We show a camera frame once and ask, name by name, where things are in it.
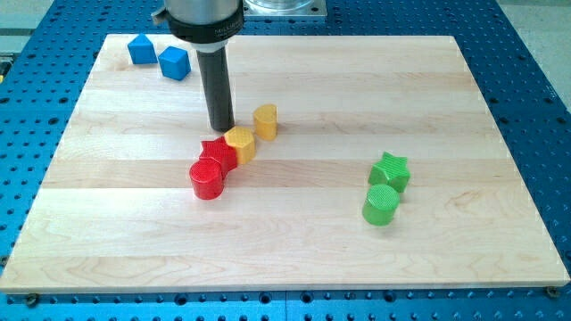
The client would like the yellow heart block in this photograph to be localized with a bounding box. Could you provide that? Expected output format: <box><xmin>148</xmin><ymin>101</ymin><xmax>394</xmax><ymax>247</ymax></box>
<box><xmin>253</xmin><ymin>104</ymin><xmax>277</xmax><ymax>141</ymax></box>

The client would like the yellow hexagon block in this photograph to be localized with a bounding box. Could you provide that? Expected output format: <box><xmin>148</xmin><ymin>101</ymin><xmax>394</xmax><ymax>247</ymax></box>
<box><xmin>224</xmin><ymin>126</ymin><xmax>256</xmax><ymax>164</ymax></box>

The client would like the blue triangular prism block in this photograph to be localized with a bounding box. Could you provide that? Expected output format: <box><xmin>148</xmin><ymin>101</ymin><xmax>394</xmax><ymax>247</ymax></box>
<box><xmin>128</xmin><ymin>34</ymin><xmax>157</xmax><ymax>64</ymax></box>

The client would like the green star block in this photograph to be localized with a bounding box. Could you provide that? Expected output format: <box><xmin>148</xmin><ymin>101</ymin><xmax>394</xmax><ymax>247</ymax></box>
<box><xmin>368</xmin><ymin>152</ymin><xmax>410</xmax><ymax>193</ymax></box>

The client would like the blue perforated metal base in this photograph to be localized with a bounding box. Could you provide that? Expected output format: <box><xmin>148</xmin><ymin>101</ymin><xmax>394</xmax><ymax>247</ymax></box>
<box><xmin>1</xmin><ymin>0</ymin><xmax>570</xmax><ymax>320</ymax></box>

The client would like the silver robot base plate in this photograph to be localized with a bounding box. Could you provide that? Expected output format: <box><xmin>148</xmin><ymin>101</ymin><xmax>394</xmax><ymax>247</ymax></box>
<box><xmin>244</xmin><ymin>0</ymin><xmax>327</xmax><ymax>19</ymax></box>

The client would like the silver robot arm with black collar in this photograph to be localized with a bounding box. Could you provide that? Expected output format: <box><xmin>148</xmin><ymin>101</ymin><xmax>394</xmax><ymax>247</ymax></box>
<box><xmin>151</xmin><ymin>0</ymin><xmax>244</xmax><ymax>54</ymax></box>

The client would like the light wooden board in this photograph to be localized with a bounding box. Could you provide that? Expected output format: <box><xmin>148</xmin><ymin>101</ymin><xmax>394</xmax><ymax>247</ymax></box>
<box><xmin>1</xmin><ymin>35</ymin><xmax>569</xmax><ymax>294</ymax></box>

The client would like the green cylinder block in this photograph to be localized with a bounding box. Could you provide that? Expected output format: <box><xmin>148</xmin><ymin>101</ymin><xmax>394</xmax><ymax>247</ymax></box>
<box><xmin>362</xmin><ymin>185</ymin><xmax>400</xmax><ymax>226</ymax></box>

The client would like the blue cube block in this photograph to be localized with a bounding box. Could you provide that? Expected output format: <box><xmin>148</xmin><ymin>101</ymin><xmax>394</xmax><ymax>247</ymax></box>
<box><xmin>159</xmin><ymin>46</ymin><xmax>191</xmax><ymax>80</ymax></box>

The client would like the red star block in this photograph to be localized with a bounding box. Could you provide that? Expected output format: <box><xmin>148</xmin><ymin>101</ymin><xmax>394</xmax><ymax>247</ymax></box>
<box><xmin>199</xmin><ymin>136</ymin><xmax>237</xmax><ymax>179</ymax></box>

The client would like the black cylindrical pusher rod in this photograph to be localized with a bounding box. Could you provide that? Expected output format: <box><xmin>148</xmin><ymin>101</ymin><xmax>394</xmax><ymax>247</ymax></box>
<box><xmin>197</xmin><ymin>47</ymin><xmax>235</xmax><ymax>132</ymax></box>

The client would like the red cylinder block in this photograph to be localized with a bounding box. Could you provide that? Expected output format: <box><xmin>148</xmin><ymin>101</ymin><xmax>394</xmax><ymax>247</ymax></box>
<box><xmin>189</xmin><ymin>159</ymin><xmax>224</xmax><ymax>200</ymax></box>

